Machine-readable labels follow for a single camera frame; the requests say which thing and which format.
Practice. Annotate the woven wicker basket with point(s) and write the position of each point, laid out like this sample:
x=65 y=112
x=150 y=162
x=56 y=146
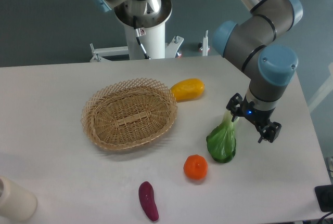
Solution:
x=129 y=114

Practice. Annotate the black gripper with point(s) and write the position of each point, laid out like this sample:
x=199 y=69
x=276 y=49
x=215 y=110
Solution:
x=238 y=107

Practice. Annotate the orange tangerine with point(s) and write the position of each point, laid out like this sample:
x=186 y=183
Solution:
x=195 y=167

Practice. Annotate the green bok choy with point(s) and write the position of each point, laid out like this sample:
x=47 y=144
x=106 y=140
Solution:
x=221 y=142

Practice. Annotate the yellow mango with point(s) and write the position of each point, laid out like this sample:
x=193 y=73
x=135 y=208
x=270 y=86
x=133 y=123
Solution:
x=188 y=89

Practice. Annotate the purple sweet potato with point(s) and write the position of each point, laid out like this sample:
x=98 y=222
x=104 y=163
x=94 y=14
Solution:
x=147 y=201

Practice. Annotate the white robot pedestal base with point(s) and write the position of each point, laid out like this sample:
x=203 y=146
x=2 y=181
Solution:
x=144 y=25

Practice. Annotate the black device at edge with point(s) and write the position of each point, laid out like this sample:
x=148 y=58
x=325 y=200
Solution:
x=324 y=197

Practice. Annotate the cream cylindrical bottle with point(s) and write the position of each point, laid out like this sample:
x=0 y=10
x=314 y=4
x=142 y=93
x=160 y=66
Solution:
x=17 y=203

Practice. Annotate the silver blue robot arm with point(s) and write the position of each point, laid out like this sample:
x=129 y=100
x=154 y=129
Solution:
x=248 y=46

